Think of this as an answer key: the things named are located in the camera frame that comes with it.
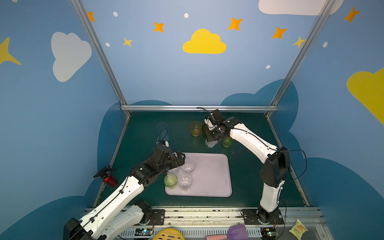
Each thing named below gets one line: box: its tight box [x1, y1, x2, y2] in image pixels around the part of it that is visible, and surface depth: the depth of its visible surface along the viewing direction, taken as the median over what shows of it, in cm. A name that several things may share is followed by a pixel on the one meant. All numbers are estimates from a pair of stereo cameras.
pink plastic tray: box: [165, 152, 233, 198], surface depth 90 cm
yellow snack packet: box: [289, 219, 308, 240], surface depth 72 cm
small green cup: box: [164, 173, 178, 190], surface depth 86 cm
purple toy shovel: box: [205, 224, 249, 240], surface depth 71 cm
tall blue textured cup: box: [155, 121, 171, 142], surface depth 100 cm
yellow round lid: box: [152, 228, 186, 240], surface depth 69 cm
